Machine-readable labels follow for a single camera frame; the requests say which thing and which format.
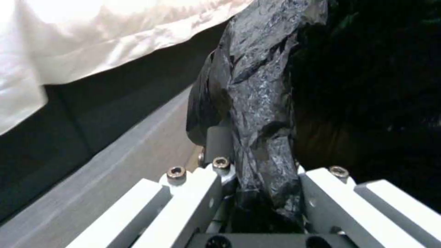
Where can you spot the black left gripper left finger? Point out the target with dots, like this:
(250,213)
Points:
(179,204)

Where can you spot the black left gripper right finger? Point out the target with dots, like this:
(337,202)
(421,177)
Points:
(344,204)

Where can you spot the black plastic trash bag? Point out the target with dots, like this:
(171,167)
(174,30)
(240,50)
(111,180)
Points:
(275,103)

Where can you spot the white bed sheet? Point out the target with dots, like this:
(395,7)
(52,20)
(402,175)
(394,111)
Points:
(86,38)

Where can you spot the dark grey bed frame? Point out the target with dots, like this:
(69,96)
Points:
(86,111)

